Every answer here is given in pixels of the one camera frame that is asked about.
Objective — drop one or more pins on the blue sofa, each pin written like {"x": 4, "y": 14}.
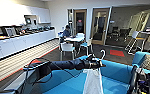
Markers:
{"x": 117, "y": 73}

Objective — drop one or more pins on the seated person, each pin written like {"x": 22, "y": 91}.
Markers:
{"x": 66, "y": 31}

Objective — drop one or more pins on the black built-in microwave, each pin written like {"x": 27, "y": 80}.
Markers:
{"x": 31, "y": 20}

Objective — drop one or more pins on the white round cafe table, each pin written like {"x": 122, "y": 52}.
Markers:
{"x": 74, "y": 38}

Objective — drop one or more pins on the white cafe chair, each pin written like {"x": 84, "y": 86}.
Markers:
{"x": 86, "y": 45}
{"x": 67, "y": 48}

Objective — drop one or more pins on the white upper kitchen cabinets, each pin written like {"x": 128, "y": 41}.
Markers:
{"x": 17, "y": 15}

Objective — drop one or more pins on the black office chair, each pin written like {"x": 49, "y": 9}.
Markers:
{"x": 116, "y": 32}
{"x": 125, "y": 33}

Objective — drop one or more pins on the wood framed glass door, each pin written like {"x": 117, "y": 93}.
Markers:
{"x": 100, "y": 25}
{"x": 80, "y": 21}

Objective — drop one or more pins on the white clothes hanger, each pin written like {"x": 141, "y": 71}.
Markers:
{"x": 102, "y": 53}

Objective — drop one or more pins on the white folding stand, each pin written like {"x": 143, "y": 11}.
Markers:
{"x": 136, "y": 40}

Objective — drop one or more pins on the white lower kitchen cabinets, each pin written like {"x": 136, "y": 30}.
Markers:
{"x": 21, "y": 45}

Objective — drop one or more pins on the white kitchen cabinets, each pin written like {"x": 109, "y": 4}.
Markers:
{"x": 21, "y": 45}
{"x": 17, "y": 15}

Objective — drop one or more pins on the black framed counter screen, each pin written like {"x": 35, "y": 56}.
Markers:
{"x": 8, "y": 31}

